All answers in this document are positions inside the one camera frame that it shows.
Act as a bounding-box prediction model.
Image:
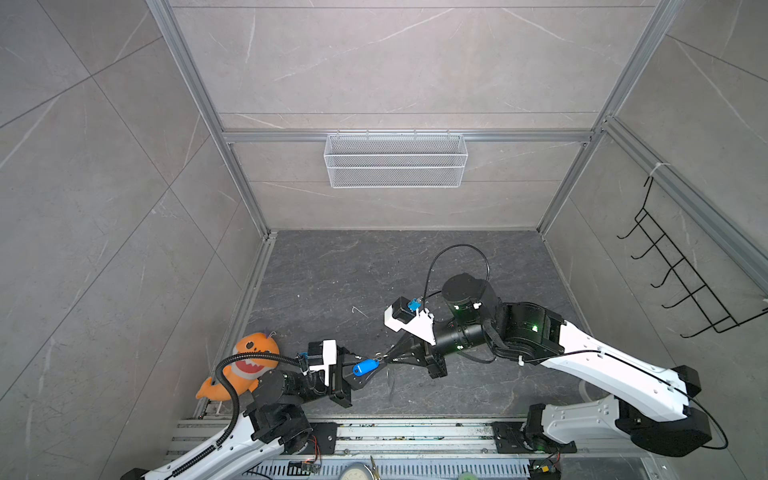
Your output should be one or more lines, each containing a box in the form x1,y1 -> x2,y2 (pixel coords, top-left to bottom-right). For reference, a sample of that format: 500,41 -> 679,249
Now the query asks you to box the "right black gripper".
382,317 -> 496,378

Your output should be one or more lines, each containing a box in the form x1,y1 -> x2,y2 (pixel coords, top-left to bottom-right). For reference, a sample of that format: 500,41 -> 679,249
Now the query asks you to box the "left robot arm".
122,340 -> 382,479

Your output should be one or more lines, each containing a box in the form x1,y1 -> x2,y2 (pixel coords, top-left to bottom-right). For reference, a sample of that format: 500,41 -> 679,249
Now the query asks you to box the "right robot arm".
383,273 -> 712,457

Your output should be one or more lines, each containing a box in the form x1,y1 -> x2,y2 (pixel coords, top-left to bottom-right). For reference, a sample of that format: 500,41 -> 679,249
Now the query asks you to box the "orange plush shark toy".
195,332 -> 280,401

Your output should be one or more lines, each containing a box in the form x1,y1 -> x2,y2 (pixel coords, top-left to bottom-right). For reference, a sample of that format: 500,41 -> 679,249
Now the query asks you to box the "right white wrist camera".
384,297 -> 436,346

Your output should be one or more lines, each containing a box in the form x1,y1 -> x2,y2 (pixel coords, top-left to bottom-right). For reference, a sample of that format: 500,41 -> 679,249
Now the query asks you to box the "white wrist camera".
384,297 -> 436,346
298,340 -> 338,387

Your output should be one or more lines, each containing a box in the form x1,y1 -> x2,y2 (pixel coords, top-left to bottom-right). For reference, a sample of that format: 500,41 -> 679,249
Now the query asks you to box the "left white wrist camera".
298,340 -> 338,387

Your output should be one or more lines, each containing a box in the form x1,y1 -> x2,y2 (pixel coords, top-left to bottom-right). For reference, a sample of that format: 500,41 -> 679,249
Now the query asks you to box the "right black camera cable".
422,243 -> 492,301

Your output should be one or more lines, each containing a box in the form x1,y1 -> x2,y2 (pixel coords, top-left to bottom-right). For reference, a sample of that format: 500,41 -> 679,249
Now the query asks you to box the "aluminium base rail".
145,417 -> 676,479

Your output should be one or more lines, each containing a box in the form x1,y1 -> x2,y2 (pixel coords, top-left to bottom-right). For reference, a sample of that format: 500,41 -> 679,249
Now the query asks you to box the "white wire mesh basket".
323,133 -> 469,189

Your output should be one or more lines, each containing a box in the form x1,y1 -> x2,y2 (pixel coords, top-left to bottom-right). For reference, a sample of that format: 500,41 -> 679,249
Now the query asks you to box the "black corrugated cable conduit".
167,352 -> 307,475

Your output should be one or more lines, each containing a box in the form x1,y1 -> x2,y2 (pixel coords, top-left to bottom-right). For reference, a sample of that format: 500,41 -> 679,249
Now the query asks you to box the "black wire hook rack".
616,176 -> 767,339

